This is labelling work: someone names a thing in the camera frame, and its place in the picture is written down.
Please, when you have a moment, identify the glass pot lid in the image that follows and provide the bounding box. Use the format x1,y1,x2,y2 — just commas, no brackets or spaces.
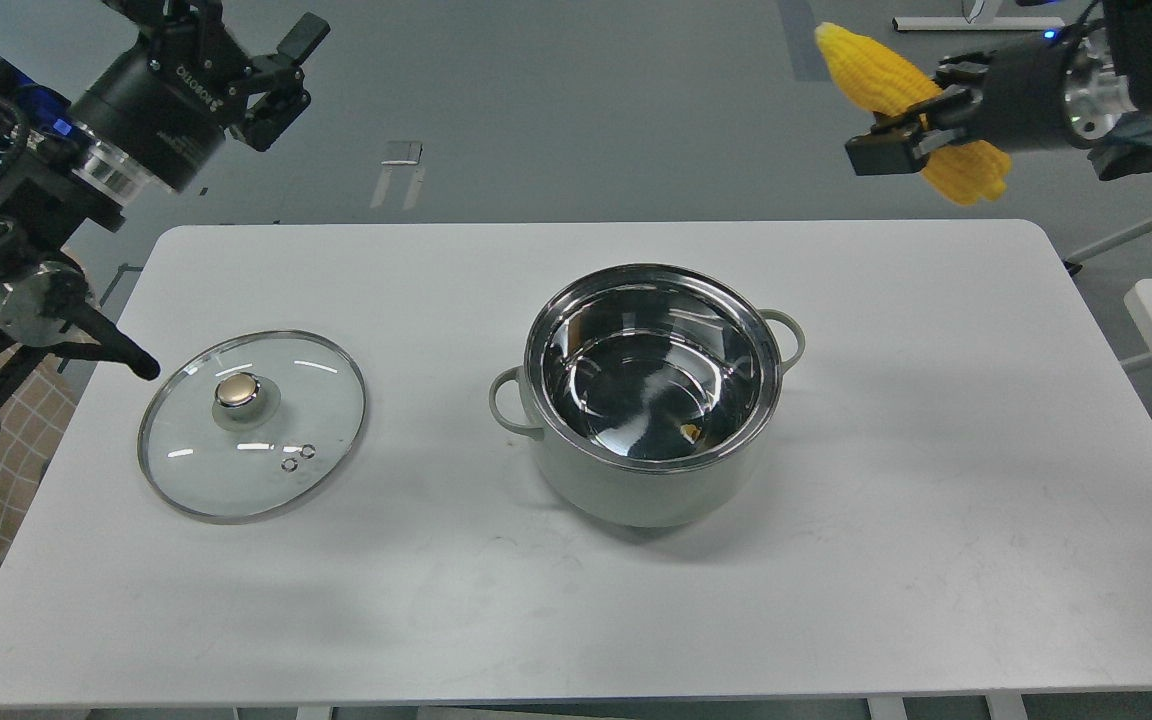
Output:
136,331,369,523

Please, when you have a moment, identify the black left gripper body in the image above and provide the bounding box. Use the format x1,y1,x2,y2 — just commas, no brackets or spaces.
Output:
70,45,230,192

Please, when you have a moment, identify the yellow corn cob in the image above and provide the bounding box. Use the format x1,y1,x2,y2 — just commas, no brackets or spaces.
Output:
814,22,1011,206

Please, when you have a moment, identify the white table base bar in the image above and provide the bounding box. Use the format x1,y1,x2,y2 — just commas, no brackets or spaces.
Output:
890,15,1066,33

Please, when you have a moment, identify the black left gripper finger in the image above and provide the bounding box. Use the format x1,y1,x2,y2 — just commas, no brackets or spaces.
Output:
225,12,332,152
104,1,237,71

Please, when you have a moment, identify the blue denim clothed person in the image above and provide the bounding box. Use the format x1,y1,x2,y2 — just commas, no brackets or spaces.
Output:
1087,111,1152,181

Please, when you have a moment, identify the grey steel cooking pot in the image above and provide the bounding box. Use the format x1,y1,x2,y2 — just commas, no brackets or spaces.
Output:
486,263,806,528

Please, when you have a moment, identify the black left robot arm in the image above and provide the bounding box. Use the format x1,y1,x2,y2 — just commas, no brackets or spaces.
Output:
0,1,329,433

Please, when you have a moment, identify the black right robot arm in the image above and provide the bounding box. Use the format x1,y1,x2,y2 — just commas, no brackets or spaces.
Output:
846,1,1152,181

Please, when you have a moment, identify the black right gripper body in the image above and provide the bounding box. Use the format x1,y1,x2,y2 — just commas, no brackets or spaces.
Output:
967,35,1087,152

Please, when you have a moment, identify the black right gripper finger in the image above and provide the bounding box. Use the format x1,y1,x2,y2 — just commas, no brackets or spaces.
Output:
844,88,984,176
934,53,995,91

